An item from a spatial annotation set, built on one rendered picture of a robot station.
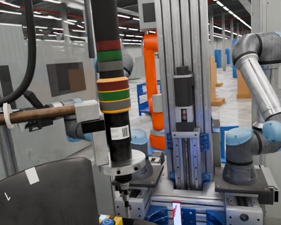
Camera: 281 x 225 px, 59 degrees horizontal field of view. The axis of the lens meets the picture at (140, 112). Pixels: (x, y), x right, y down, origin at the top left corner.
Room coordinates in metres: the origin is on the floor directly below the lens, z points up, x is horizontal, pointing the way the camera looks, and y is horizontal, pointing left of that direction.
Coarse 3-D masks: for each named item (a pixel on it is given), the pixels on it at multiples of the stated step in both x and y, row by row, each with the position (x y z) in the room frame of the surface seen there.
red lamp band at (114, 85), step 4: (124, 80) 0.33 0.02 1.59; (100, 84) 0.32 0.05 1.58; (104, 84) 0.32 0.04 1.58; (108, 84) 0.32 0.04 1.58; (112, 84) 0.32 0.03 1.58; (116, 84) 0.32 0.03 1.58; (120, 84) 0.32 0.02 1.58; (124, 84) 0.33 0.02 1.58; (128, 84) 0.34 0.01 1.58; (100, 88) 0.32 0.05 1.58; (104, 88) 0.32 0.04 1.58; (108, 88) 0.32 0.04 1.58; (112, 88) 0.32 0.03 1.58; (116, 88) 0.32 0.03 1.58; (120, 88) 0.32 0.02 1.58; (124, 88) 0.32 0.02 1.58
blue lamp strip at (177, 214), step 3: (174, 204) 0.66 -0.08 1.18; (177, 204) 0.66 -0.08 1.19; (174, 207) 0.66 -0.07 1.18; (177, 207) 0.66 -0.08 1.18; (177, 210) 0.66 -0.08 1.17; (177, 213) 0.66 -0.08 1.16; (180, 213) 0.66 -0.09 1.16; (177, 216) 0.66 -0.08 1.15; (180, 216) 0.66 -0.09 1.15; (174, 219) 0.67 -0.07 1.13; (177, 219) 0.66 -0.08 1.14; (180, 219) 0.66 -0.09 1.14; (174, 222) 0.67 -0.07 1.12; (177, 222) 0.66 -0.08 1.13; (180, 222) 0.66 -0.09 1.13
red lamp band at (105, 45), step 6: (96, 42) 0.33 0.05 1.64; (102, 42) 0.32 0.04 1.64; (108, 42) 0.32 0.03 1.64; (114, 42) 0.33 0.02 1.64; (120, 42) 0.34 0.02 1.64; (96, 48) 0.33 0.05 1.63; (102, 48) 0.32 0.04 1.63; (108, 48) 0.32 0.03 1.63; (114, 48) 0.33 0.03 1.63; (120, 48) 0.33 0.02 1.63
